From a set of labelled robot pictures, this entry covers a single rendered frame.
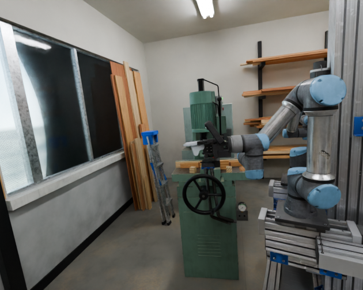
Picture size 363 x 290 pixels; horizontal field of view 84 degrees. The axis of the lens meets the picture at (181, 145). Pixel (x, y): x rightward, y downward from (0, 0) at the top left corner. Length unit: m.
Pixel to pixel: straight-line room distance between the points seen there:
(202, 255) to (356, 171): 1.21
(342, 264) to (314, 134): 0.54
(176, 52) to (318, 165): 3.52
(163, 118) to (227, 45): 1.75
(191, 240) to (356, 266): 1.07
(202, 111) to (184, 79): 2.52
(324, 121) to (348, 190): 0.50
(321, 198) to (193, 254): 1.17
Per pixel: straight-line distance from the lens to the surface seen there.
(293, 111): 1.05
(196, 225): 1.72
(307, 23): 4.24
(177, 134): 4.06
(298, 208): 1.17
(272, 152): 3.54
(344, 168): 1.31
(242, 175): 1.55
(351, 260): 1.15
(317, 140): 0.97
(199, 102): 1.53
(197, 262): 1.91
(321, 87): 0.92
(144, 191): 3.03
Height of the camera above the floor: 1.38
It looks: 10 degrees down
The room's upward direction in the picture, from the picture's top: 5 degrees counter-clockwise
